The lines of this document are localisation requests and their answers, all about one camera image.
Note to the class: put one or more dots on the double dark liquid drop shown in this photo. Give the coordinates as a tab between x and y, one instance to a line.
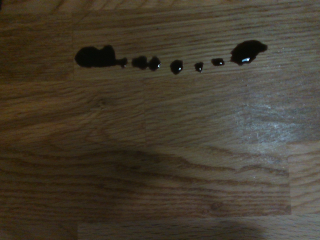
140	62

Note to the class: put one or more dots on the large dark liquid puddle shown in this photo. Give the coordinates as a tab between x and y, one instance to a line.
246	51
92	58

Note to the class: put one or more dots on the small dark liquid drop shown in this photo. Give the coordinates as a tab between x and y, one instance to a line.
176	67
199	67
218	61

